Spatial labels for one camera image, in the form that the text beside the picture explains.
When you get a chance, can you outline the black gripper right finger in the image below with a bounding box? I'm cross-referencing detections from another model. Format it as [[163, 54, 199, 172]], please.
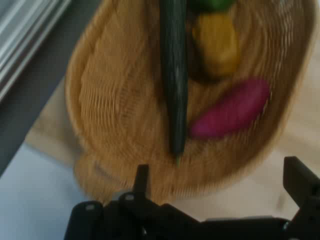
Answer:
[[283, 156, 320, 226]]

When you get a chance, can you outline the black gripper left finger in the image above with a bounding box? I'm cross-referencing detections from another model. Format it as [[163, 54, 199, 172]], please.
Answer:
[[117, 163, 162, 226]]

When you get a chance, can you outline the yellow bell pepper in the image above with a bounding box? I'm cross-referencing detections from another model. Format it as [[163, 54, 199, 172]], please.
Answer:
[[191, 11, 242, 78]]

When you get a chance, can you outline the bamboo cutting board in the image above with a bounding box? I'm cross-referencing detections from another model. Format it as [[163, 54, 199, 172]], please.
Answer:
[[24, 49, 320, 223]]

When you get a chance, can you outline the woven wicker basket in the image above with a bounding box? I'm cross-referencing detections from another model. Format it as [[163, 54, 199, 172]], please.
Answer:
[[64, 0, 315, 201]]

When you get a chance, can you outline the purple sweet potato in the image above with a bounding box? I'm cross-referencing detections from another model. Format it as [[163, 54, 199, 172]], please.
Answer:
[[189, 79, 272, 138]]

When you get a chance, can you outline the dark green cucumber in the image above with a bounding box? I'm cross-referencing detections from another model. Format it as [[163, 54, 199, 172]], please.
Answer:
[[158, 0, 190, 167]]

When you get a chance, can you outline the green bell pepper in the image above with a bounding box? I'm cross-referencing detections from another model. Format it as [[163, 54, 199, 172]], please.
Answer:
[[186, 0, 237, 12]]

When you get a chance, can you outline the aluminium rail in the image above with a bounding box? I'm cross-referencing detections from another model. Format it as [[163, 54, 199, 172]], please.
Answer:
[[0, 0, 73, 101]]

